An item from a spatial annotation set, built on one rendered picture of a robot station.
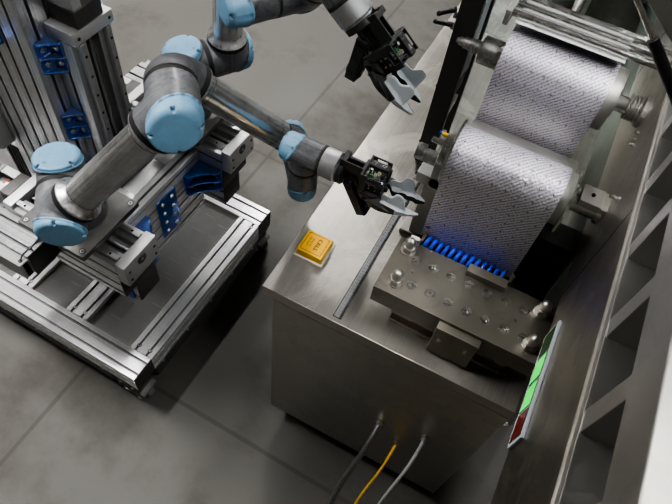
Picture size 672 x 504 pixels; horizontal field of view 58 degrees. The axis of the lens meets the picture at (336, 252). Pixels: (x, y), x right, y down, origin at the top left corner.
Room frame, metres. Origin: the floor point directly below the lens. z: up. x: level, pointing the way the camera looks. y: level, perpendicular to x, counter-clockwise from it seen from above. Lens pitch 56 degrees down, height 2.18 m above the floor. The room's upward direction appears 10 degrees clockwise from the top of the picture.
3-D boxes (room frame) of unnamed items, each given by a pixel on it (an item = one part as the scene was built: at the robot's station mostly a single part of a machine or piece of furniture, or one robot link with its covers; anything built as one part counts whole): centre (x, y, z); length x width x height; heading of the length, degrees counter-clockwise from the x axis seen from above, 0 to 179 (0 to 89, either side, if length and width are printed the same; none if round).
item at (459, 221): (0.85, -0.31, 1.11); 0.23 x 0.01 x 0.18; 71
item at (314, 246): (0.87, 0.06, 0.91); 0.07 x 0.07 x 0.02; 71
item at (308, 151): (1.00, 0.12, 1.11); 0.11 x 0.08 x 0.09; 71
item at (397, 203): (0.89, -0.12, 1.12); 0.09 x 0.03 x 0.06; 62
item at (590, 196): (0.85, -0.50, 1.28); 0.06 x 0.05 x 0.02; 71
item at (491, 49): (1.19, -0.28, 1.34); 0.06 x 0.06 x 0.06; 71
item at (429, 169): (0.99, -0.19, 1.05); 0.06 x 0.05 x 0.31; 71
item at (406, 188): (0.94, -0.14, 1.12); 0.09 x 0.03 x 0.06; 80
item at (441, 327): (0.63, -0.29, 0.97); 0.10 x 0.03 x 0.11; 71
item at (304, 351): (1.82, -0.57, 0.43); 2.52 x 0.64 x 0.86; 161
